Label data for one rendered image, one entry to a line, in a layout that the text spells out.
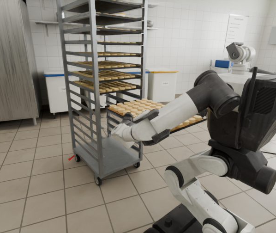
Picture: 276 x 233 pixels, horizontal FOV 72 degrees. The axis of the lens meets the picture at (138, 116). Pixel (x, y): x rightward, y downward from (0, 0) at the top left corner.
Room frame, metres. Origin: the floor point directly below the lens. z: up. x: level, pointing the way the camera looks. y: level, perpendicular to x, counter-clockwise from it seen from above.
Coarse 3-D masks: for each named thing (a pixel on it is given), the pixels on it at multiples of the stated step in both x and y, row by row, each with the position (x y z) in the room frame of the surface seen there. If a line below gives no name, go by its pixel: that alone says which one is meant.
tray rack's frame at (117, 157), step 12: (60, 12) 1.85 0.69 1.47; (60, 24) 1.84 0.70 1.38; (84, 24) 2.01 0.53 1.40; (60, 36) 1.85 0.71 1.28; (84, 36) 2.00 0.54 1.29; (84, 48) 2.00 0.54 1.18; (72, 120) 1.86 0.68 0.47; (108, 120) 2.13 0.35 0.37; (72, 132) 1.85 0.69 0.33; (72, 144) 1.84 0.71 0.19; (84, 144) 1.93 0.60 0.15; (108, 144) 1.94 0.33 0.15; (120, 144) 1.94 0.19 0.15; (84, 156) 1.68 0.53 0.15; (96, 156) 1.68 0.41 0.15; (108, 156) 1.69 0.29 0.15; (120, 156) 1.69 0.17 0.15; (132, 156) 1.70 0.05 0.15; (96, 168) 1.48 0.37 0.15; (108, 168) 1.48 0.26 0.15; (120, 168) 1.50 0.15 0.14; (96, 180) 1.42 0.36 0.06
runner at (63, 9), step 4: (80, 0) 1.55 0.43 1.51; (84, 0) 1.50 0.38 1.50; (88, 0) 1.46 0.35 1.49; (68, 4) 1.73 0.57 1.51; (72, 4) 1.66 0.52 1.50; (76, 4) 1.61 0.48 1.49; (80, 4) 1.57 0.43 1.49; (84, 4) 1.57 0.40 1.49; (64, 8) 1.81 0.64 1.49; (68, 8) 1.75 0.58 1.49
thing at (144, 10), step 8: (144, 0) 1.66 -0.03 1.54; (144, 8) 1.66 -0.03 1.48; (144, 16) 1.66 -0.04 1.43; (144, 24) 1.66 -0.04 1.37; (144, 32) 1.66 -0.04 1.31; (144, 40) 1.66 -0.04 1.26; (144, 48) 1.66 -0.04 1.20; (144, 56) 1.67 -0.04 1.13; (144, 64) 1.67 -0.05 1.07; (144, 72) 1.67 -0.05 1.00; (144, 80) 1.67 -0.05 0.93; (144, 88) 1.67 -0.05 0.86
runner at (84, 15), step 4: (84, 12) 1.51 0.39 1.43; (88, 12) 1.47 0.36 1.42; (72, 16) 1.68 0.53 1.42; (76, 16) 1.63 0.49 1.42; (80, 16) 1.57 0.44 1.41; (84, 16) 1.51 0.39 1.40; (88, 16) 1.47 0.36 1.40; (64, 20) 1.83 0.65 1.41; (68, 20) 1.75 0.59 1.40; (72, 20) 1.72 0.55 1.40
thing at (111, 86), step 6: (84, 84) 1.70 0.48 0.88; (90, 84) 1.71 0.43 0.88; (102, 84) 1.72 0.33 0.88; (108, 84) 1.72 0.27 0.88; (114, 84) 1.74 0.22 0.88; (120, 84) 1.74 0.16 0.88; (126, 84) 1.74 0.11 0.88; (102, 90) 1.47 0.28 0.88; (108, 90) 1.49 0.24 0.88; (114, 90) 1.52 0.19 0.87
